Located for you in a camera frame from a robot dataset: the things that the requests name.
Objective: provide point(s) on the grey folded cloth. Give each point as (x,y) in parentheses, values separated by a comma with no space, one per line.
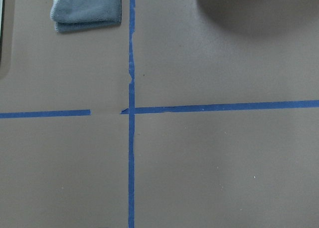
(76,15)

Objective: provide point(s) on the cream bear serving tray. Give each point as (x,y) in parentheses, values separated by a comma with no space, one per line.
(2,2)

